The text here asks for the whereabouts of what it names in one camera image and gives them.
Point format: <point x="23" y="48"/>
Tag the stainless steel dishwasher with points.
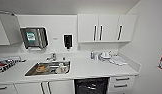
<point x="92" y="86"/>

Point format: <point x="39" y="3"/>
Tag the blue-label dish soap bottle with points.
<point x="92" y="55"/>

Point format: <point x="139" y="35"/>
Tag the small chrome soap pump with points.
<point x="64" y="58"/>

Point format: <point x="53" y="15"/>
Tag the stack of white dishes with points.
<point x="105" y="55"/>

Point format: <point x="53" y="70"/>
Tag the white cup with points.
<point x="61" y="65"/>

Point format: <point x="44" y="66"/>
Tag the white dirty plate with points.
<point x="62" y="70"/>

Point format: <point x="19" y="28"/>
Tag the chrome sink faucet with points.
<point x="52" y="57"/>

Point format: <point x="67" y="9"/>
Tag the white dish towel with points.
<point x="119" y="60"/>

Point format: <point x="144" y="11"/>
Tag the white two-door base cabinet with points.
<point x="62" y="87"/>

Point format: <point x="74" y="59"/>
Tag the white paper towel sheet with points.
<point x="36" y="49"/>

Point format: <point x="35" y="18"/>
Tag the bowl with orange leftovers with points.
<point x="41" y="69"/>

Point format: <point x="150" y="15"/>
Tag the grey paper towel dispenser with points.
<point x="33" y="37"/>

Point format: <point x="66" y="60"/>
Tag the stainless steel sink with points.
<point x="30" y="72"/>

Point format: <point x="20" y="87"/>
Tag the white kitchen drawer unit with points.
<point x="8" y="90"/>
<point x="122" y="90"/>

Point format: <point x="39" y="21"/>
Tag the black wall soap dispenser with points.
<point x="67" y="41"/>

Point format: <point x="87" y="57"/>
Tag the small white wall label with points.
<point x="55" y="37"/>

